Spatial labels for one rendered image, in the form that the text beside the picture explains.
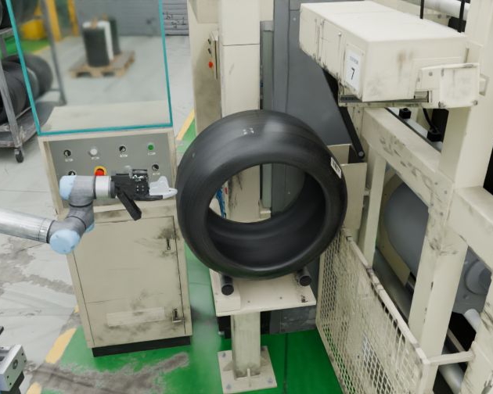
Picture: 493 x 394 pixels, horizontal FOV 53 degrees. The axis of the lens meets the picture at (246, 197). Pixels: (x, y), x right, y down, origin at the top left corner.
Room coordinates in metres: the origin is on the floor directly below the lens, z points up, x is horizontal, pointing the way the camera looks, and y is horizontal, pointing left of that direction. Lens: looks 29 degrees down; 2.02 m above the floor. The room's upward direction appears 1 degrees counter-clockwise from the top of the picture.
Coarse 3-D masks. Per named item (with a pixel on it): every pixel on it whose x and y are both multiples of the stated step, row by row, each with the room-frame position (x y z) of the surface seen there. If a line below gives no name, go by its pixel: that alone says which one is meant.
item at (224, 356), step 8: (224, 352) 1.87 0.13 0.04; (264, 352) 1.88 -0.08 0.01; (224, 360) 1.83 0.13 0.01; (264, 368) 1.77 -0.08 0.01; (224, 376) 1.73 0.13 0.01; (232, 376) 1.73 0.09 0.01; (256, 376) 1.72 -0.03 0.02; (264, 376) 1.72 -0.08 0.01; (272, 376) 1.72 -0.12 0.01; (224, 384) 1.68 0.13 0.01; (232, 384) 1.68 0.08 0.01; (240, 384) 1.68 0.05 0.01; (248, 384) 1.68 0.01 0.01; (256, 384) 1.68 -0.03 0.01; (264, 384) 1.68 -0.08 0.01; (272, 384) 1.68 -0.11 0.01; (224, 392) 1.63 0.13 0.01; (232, 392) 1.63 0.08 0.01
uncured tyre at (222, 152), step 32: (224, 128) 1.48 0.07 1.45; (256, 128) 1.41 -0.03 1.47; (288, 128) 1.43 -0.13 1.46; (192, 160) 1.42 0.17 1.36; (224, 160) 1.34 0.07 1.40; (256, 160) 1.34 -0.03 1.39; (288, 160) 1.36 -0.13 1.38; (320, 160) 1.39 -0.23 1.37; (192, 192) 1.33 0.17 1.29; (320, 192) 1.63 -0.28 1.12; (192, 224) 1.32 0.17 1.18; (224, 224) 1.61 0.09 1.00; (256, 224) 1.63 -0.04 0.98; (288, 224) 1.64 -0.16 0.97; (320, 224) 1.54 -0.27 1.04; (224, 256) 1.34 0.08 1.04; (256, 256) 1.52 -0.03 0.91; (288, 256) 1.49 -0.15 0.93
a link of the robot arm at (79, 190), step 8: (64, 176) 1.39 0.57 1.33; (72, 176) 1.39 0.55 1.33; (80, 176) 1.39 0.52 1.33; (88, 176) 1.40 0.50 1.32; (96, 176) 1.40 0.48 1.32; (64, 184) 1.35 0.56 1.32; (72, 184) 1.35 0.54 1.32; (80, 184) 1.36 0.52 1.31; (88, 184) 1.36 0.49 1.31; (64, 192) 1.34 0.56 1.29; (72, 192) 1.34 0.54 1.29; (80, 192) 1.35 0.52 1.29; (88, 192) 1.35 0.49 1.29; (72, 200) 1.35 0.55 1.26; (80, 200) 1.35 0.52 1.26; (88, 200) 1.37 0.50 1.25
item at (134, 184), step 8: (112, 176) 1.38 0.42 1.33; (120, 176) 1.39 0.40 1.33; (128, 176) 1.39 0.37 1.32; (136, 176) 1.41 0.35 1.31; (144, 176) 1.41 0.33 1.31; (112, 184) 1.37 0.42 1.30; (120, 184) 1.39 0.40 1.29; (128, 184) 1.39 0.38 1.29; (136, 184) 1.38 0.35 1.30; (144, 184) 1.38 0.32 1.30; (112, 192) 1.36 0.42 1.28; (120, 192) 1.39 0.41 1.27; (128, 192) 1.39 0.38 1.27; (136, 192) 1.39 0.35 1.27; (144, 192) 1.39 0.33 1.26; (136, 200) 1.38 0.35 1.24
